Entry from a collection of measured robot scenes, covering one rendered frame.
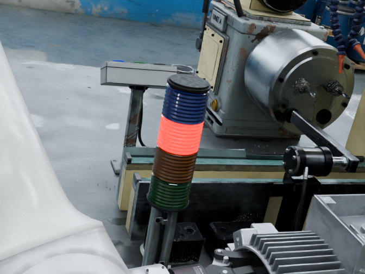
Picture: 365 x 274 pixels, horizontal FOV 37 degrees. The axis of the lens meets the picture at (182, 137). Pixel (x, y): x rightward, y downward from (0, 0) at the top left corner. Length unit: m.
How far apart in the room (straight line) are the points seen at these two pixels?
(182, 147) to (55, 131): 0.84
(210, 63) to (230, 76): 0.13
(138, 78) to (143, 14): 5.58
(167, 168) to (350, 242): 0.27
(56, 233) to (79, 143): 1.09
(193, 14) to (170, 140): 6.22
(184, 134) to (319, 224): 0.21
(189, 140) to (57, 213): 0.35
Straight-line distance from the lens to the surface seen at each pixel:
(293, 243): 0.63
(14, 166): 0.43
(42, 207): 0.42
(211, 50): 1.72
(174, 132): 0.73
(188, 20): 6.93
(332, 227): 0.64
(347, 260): 0.62
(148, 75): 1.27
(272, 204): 1.19
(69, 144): 1.47
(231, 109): 1.63
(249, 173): 1.25
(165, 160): 0.75
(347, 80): 1.50
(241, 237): 0.66
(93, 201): 1.23
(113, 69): 1.25
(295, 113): 1.30
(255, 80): 1.48
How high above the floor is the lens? 1.43
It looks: 23 degrees down
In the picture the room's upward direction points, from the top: 11 degrees clockwise
